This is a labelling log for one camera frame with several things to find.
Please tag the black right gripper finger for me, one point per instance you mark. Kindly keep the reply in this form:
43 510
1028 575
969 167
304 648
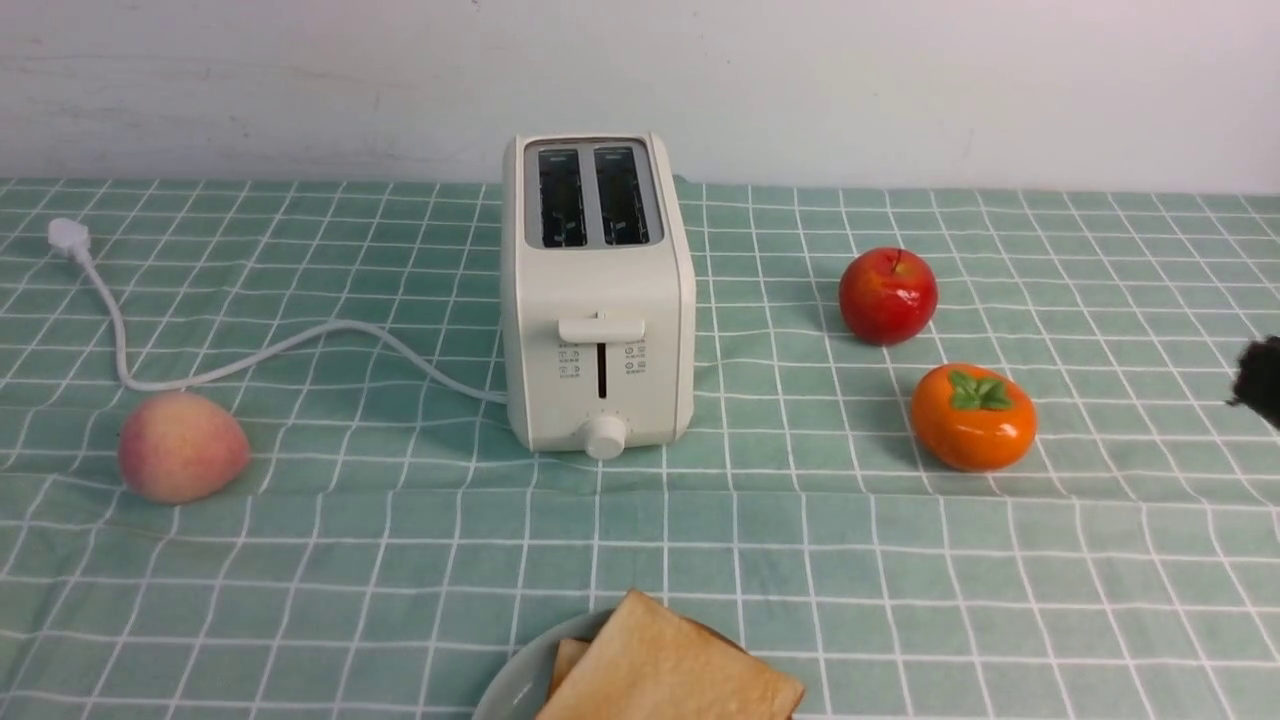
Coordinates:
1256 382

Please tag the light green plate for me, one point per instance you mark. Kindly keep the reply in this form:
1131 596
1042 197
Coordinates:
519 690

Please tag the green checkered tablecloth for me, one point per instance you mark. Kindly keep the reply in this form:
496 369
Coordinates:
391 545

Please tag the orange persimmon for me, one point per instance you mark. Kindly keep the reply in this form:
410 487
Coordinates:
971 418

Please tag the red apple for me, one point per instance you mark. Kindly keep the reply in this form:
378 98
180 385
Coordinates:
887 296

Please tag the pink peach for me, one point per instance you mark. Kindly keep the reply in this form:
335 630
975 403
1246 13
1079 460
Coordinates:
179 447

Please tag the toast slice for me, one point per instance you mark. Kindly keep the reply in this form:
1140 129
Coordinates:
648 662
569 652

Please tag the white two-slot toaster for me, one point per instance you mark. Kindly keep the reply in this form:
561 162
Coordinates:
597 294

